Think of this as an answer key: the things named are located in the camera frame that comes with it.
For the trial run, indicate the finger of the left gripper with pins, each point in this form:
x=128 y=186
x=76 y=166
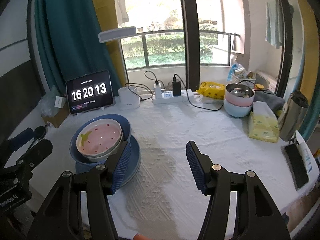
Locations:
x=36 y=154

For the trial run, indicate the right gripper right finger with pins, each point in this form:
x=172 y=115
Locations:
x=256 y=217

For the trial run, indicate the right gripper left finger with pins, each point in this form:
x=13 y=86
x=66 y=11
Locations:
x=59 y=216

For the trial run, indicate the large blue bowl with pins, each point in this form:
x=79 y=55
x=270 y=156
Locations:
x=125 y=125

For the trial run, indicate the cream white bowl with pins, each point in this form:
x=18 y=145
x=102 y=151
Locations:
x=99 y=151

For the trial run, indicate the pink strawberry bowl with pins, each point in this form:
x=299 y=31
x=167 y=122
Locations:
x=103 y=130

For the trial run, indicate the cream ceramic plate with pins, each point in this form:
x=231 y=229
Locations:
x=132 y=168

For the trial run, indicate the cardboard box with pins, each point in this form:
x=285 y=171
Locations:
x=58 y=119

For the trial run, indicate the black smartphone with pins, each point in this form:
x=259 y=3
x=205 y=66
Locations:
x=296 y=165

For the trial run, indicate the tablet clock display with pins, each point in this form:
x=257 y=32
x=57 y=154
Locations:
x=89 y=92

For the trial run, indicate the light blue plate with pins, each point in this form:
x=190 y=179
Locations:
x=81 y=167

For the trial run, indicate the yellow tissue pack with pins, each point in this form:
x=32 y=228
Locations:
x=262 y=124

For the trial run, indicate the light blue bowl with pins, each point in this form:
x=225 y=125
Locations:
x=236 y=111

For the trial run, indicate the white toothbrush holder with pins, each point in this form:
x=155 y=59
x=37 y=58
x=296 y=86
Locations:
x=129 y=98

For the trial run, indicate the stainless steel tumbler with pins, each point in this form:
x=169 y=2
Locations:
x=292 y=115

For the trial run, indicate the grey folded cloth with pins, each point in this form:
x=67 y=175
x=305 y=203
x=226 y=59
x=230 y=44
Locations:
x=274 y=102

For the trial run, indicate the pink steel-lined bowl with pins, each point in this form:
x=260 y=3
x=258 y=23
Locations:
x=239 y=95

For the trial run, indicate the teal curtain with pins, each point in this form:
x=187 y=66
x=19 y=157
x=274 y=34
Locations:
x=67 y=39

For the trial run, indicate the yellow snack bag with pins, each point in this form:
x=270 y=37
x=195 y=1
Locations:
x=212 y=90

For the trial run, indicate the white desk lamp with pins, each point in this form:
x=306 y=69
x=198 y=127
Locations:
x=116 y=34

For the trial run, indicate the white power strip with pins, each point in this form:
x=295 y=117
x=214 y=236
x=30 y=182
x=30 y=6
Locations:
x=168 y=97

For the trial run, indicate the white charger plug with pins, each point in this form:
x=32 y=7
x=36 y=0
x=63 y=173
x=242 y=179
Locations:
x=157 y=90

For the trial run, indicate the white basket with items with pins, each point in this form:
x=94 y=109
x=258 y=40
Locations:
x=238 y=74

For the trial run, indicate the black power adapter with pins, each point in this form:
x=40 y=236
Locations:
x=176 y=88

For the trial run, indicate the hanging light blue towel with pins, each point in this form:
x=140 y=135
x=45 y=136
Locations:
x=274 y=24

